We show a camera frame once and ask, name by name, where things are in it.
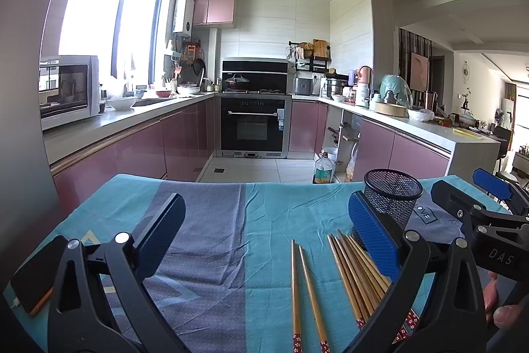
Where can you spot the white microwave oven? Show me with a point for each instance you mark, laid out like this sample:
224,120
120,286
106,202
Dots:
69,89

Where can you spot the teal grey tablecloth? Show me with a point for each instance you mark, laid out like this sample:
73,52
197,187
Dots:
225,282

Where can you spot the right hand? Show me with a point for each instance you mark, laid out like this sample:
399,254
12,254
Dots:
503,316

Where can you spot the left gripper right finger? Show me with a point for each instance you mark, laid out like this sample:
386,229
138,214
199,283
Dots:
453,318

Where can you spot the black wall shelf rack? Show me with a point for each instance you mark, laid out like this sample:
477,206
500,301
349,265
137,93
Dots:
314,56

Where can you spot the pink right base cabinets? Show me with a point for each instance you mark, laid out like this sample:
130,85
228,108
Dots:
360,143

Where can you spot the white water heater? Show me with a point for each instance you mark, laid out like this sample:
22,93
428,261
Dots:
183,18

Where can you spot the red thermos kettle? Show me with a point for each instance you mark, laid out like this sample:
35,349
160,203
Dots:
363,86

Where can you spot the black built-in oven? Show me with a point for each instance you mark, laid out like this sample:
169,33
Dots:
253,125

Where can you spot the black range hood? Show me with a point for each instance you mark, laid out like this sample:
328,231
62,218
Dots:
255,75

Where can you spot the bamboo chopstick bundle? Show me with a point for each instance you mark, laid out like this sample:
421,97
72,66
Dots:
344,261
358,288
381,292
346,280
383,281
369,293

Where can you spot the black mesh holder cup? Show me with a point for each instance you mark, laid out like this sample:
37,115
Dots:
393,193

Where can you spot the pink base cabinets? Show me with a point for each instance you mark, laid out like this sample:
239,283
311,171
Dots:
360,143
175,146

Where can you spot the kitchen window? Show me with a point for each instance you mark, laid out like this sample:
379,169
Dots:
123,34

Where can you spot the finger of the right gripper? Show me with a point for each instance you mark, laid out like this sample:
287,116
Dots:
458,195
492,184

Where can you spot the pink upper cabinet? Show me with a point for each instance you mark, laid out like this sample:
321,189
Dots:
214,13

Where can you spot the white bowl on counter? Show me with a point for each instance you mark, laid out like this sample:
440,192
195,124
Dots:
122,104

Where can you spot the steel stock pot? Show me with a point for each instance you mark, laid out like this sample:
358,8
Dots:
335,84

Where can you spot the black smartphone orange case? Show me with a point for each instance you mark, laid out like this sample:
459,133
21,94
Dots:
33,282

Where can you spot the round bamboo steamer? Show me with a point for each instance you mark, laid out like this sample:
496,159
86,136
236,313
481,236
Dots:
391,109

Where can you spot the teal food cover dome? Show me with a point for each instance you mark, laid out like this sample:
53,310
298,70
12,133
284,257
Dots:
394,87

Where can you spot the pink left base cabinets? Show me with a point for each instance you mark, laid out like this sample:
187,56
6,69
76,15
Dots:
175,146

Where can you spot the silver rice cooker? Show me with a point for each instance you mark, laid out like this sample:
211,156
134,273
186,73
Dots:
302,86

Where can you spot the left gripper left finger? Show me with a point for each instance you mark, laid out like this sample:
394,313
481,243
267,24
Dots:
79,316

